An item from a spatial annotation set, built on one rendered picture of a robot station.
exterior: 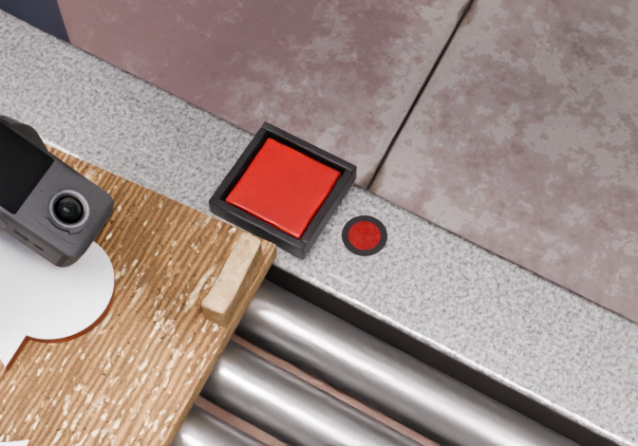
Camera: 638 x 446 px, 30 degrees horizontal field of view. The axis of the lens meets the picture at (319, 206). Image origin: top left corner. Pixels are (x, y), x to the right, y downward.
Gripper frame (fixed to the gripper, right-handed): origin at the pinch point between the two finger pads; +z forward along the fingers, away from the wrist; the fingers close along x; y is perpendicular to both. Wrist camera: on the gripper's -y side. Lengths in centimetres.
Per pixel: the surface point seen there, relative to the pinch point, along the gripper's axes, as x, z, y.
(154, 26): -78, 93, 49
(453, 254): -14.6, 3.3, -25.7
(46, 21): -41, 40, 34
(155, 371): 2.2, 0.9, -12.1
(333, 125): -73, 94, 13
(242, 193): -12.0, 1.6, -10.8
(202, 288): -4.2, 0.9, -12.0
